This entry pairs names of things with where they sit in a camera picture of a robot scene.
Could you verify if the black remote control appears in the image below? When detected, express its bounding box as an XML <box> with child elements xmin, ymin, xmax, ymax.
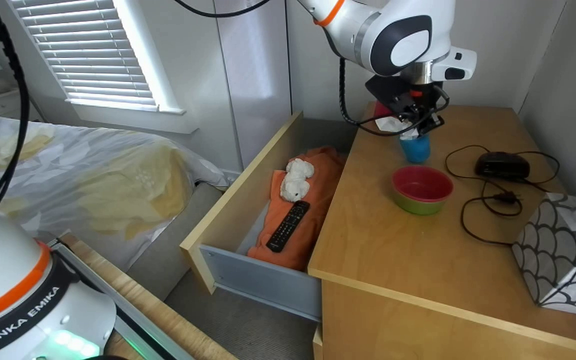
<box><xmin>265</xmin><ymin>200</ymin><xmax>312</xmax><ymax>253</ymax></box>

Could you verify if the black cable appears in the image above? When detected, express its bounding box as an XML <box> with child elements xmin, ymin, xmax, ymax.
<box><xmin>444</xmin><ymin>145</ymin><xmax>562</xmax><ymax>247</ymax></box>

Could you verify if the patterned tissue box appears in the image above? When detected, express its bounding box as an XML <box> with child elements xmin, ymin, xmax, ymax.
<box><xmin>511</xmin><ymin>192</ymin><xmax>576</xmax><ymax>321</ymax></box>

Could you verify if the orange towel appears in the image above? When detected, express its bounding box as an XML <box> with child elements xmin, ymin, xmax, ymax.
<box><xmin>246</xmin><ymin>145</ymin><xmax>347</xmax><ymax>272</ymax></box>

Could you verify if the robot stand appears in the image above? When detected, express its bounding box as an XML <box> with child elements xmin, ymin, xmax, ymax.
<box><xmin>48</xmin><ymin>232</ymin><xmax>239</xmax><ymax>360</ymax></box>

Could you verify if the drawer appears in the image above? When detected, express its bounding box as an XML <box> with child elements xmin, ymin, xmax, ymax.
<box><xmin>180</xmin><ymin>111</ymin><xmax>360</xmax><ymax>322</ymax></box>

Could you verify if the wooden dresser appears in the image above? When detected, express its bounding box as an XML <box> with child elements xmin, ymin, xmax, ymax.
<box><xmin>180</xmin><ymin>102</ymin><xmax>576</xmax><ymax>360</ymax></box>

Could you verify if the window with white blind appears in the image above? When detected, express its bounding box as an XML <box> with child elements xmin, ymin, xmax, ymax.
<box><xmin>10</xmin><ymin>0</ymin><xmax>187</xmax><ymax>116</ymax></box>

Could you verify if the white plush toy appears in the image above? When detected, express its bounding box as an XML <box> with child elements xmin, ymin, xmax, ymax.
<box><xmin>280</xmin><ymin>158</ymin><xmax>316</xmax><ymax>203</ymax></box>

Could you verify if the blue cup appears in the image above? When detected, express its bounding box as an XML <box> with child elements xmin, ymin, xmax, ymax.
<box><xmin>399</xmin><ymin>134</ymin><xmax>431</xmax><ymax>165</ymax></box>

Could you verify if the red and green bowl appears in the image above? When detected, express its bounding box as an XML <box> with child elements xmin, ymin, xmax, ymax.
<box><xmin>391</xmin><ymin>165</ymin><xmax>455</xmax><ymax>216</ymax></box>

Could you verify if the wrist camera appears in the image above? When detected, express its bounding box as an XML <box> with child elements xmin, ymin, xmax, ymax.
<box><xmin>365</xmin><ymin>75</ymin><xmax>410</xmax><ymax>114</ymax></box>

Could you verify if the black alarm clock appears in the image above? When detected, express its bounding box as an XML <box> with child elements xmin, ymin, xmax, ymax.
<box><xmin>474</xmin><ymin>151</ymin><xmax>531</xmax><ymax>182</ymax></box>

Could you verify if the bed with patterned duvet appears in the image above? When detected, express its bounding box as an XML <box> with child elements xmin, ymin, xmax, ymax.
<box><xmin>0</xmin><ymin>112</ymin><xmax>232</xmax><ymax>301</ymax></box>

